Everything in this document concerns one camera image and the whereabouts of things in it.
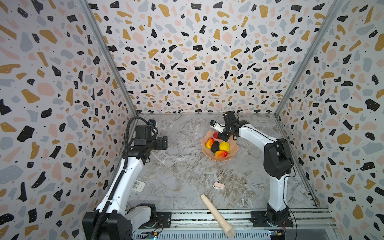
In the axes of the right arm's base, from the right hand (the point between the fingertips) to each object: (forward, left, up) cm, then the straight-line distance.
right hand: (219, 129), depth 97 cm
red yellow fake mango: (-6, +6, -7) cm, 11 cm away
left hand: (-15, +35, +12) cm, 40 cm away
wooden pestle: (-55, -2, -6) cm, 55 cm away
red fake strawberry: (-1, +2, -4) cm, 5 cm away
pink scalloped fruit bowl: (-10, 0, -8) cm, 13 cm away
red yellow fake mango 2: (-14, -1, -6) cm, 16 cm away
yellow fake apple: (-10, -3, -5) cm, 11 cm away
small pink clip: (-33, +1, -9) cm, 34 cm away
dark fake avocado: (-9, +2, -8) cm, 12 cm away
